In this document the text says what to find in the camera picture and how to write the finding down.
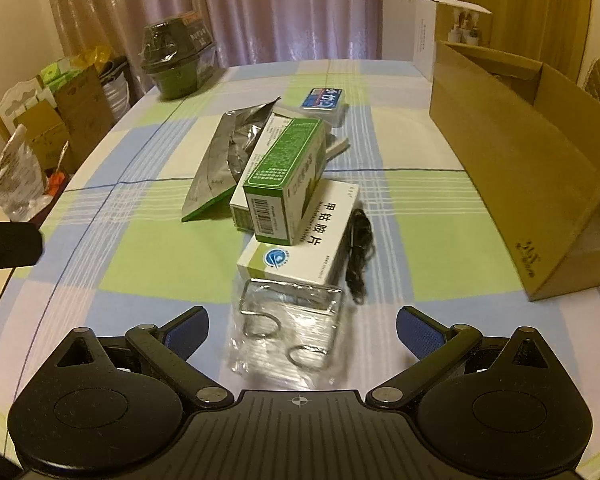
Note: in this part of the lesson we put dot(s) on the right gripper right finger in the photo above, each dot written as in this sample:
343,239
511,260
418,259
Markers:
439,351

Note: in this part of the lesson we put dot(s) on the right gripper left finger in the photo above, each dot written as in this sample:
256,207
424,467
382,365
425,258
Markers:
164,352

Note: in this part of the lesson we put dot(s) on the clear bag metal hooks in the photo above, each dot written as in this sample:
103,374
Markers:
288,335

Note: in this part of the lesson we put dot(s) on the white medicine box blue logo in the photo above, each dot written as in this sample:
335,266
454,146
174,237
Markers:
318,257

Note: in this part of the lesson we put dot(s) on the silver foil pouch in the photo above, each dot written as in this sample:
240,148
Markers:
225,160

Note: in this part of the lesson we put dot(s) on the green medicine box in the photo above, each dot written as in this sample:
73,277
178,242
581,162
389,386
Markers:
280,186

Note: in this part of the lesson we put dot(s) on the white green tall box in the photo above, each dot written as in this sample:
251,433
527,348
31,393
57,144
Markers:
335,145

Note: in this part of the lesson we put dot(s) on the blue label plastic case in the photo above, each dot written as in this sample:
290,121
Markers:
328,104

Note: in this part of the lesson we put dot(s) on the crumpled white plastic bag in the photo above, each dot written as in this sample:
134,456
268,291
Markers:
23,183

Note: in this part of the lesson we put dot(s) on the dark wooden tray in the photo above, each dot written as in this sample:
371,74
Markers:
57,183

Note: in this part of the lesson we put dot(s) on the checked tablecloth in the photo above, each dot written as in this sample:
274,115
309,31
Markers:
118,254

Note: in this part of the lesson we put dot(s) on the brown cardboard boxes stack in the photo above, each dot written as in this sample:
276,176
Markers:
64,109

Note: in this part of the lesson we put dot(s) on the brown cardboard box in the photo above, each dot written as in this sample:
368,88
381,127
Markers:
529,139

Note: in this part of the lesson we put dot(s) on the dark green wrapped pot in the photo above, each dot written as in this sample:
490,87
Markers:
179,55

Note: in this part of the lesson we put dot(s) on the white product box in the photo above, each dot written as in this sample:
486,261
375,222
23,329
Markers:
455,21

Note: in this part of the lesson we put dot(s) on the purple curtain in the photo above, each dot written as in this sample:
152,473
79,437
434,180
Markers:
244,31

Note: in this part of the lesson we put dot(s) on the wooden door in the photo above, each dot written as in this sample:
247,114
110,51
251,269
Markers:
551,31

